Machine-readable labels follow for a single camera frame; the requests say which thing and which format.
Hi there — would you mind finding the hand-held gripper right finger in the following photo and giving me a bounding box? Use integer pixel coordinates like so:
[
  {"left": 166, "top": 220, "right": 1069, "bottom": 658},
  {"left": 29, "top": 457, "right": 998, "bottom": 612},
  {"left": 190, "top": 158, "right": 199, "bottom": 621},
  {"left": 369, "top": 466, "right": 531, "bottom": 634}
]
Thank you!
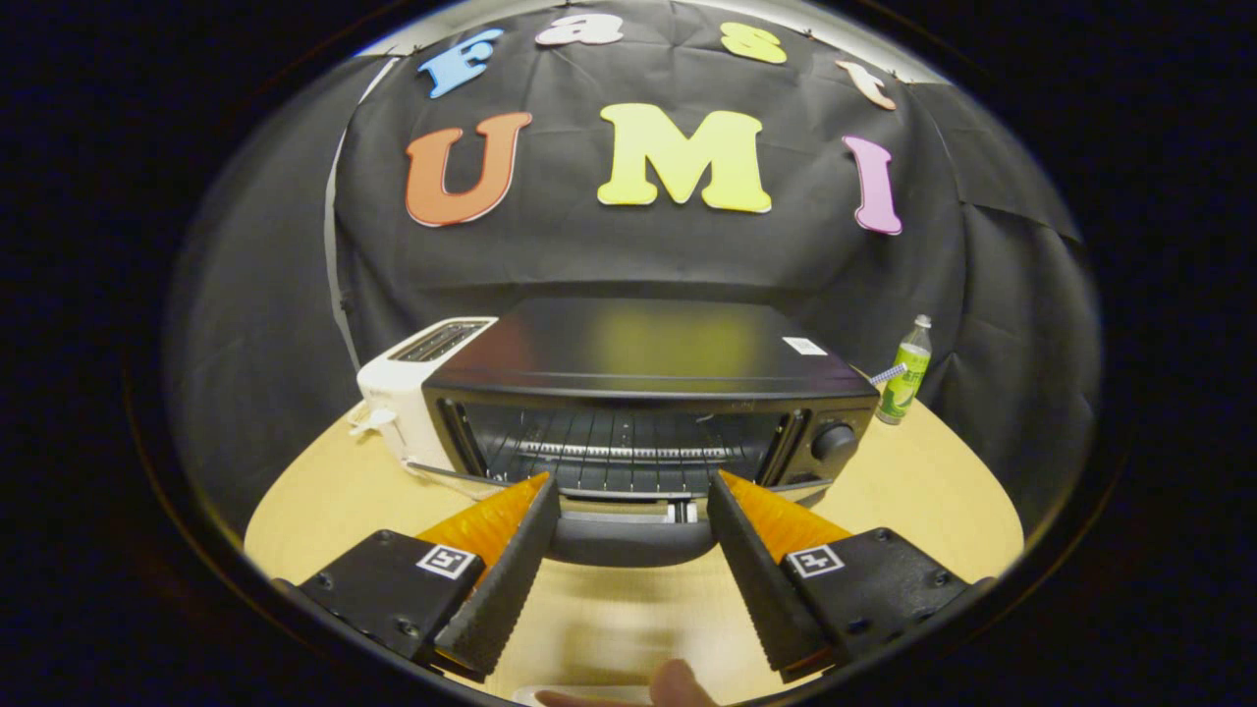
[{"left": 707, "top": 469, "right": 995, "bottom": 684}]

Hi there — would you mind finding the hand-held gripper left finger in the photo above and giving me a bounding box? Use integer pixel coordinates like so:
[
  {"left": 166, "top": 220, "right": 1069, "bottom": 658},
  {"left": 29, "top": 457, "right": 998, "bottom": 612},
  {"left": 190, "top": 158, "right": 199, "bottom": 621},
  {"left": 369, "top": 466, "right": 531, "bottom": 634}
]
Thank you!
[{"left": 272, "top": 471, "right": 562, "bottom": 681}]

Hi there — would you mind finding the black toaster oven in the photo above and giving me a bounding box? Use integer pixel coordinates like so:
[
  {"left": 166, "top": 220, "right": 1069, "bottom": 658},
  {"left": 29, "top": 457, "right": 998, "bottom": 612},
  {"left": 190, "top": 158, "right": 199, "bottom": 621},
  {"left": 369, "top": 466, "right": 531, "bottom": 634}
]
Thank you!
[{"left": 422, "top": 298, "right": 881, "bottom": 569}]

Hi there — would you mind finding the white slot toaster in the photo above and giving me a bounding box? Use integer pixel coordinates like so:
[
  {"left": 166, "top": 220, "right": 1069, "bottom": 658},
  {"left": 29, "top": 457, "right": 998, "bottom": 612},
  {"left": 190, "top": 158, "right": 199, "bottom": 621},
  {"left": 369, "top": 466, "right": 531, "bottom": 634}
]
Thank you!
[{"left": 355, "top": 316, "right": 499, "bottom": 472}]

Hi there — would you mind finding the white plate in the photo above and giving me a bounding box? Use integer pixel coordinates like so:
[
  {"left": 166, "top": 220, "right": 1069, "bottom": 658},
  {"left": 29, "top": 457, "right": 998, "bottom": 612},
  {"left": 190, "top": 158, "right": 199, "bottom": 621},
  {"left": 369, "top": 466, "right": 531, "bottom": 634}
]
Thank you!
[{"left": 511, "top": 683, "right": 657, "bottom": 707}]

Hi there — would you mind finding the green label drink bottle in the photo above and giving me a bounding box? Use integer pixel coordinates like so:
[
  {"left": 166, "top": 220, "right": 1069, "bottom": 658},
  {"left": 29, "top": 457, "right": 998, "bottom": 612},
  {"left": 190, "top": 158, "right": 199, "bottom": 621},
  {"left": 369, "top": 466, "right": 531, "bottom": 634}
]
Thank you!
[{"left": 875, "top": 314, "right": 933, "bottom": 425}]

